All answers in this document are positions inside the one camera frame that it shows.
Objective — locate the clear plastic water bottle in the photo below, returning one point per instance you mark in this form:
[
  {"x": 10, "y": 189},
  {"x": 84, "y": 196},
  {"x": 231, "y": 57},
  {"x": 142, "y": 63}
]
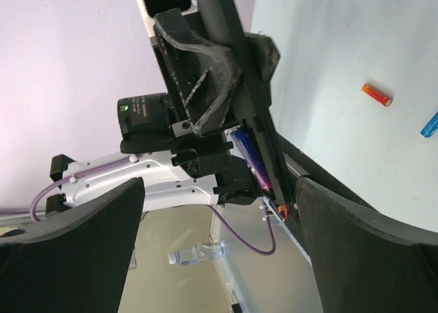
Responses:
[{"x": 197, "y": 254}]

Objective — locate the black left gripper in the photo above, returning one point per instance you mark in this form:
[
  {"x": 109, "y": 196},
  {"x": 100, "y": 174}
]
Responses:
[{"x": 178, "y": 87}]

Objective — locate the light blue battery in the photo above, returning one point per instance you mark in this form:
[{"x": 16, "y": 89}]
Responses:
[{"x": 431, "y": 127}]

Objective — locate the blue magenta battery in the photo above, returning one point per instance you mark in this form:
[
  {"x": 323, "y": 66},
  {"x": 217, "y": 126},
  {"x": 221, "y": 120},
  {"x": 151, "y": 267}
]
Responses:
[{"x": 251, "y": 154}]

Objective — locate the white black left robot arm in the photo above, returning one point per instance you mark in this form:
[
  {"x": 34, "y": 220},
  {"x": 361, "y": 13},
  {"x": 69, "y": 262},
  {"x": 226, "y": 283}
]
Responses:
[{"x": 209, "y": 139}]

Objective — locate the black remote control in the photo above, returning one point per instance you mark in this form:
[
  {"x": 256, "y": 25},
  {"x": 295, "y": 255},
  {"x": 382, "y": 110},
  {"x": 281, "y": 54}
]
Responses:
[{"x": 223, "y": 26}]

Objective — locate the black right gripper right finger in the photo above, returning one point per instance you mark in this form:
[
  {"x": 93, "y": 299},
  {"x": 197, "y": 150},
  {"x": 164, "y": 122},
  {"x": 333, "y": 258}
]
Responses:
[{"x": 364, "y": 261}]

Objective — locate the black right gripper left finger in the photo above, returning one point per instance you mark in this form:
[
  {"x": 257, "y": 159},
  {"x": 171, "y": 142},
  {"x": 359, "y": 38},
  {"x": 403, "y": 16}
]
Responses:
[{"x": 74, "y": 261}]

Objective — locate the red orange battery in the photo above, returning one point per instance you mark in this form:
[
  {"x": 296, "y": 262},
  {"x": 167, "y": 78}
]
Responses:
[{"x": 377, "y": 94}]

